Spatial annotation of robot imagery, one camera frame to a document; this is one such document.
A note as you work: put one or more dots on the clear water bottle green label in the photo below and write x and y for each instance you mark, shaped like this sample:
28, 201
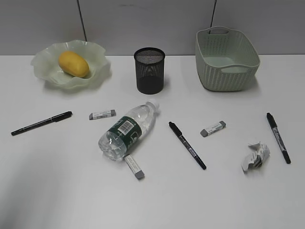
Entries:
136, 123

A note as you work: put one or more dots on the yellow mango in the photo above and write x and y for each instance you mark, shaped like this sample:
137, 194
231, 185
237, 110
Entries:
73, 64

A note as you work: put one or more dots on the thin black pen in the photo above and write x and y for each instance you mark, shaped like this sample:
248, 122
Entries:
53, 119

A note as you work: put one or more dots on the white waste paper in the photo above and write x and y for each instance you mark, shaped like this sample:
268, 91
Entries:
260, 153

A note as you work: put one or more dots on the black marker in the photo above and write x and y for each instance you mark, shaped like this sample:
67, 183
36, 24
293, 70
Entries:
180, 136
278, 138

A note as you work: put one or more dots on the grey eraser near plate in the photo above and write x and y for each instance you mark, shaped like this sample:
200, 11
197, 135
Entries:
102, 114

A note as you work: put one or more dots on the black mesh pen holder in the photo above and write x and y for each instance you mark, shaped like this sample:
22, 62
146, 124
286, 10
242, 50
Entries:
149, 69

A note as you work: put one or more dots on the grey eraser right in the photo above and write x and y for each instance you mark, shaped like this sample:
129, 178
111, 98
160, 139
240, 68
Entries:
213, 129

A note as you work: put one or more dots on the grey eraser front centre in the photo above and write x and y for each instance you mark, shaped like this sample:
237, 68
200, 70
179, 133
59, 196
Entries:
136, 170

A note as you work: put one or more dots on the pale green woven basket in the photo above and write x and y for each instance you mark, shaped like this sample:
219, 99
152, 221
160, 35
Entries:
226, 60

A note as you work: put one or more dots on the pale green wavy plate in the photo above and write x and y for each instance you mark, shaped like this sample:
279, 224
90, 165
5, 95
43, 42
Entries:
45, 64

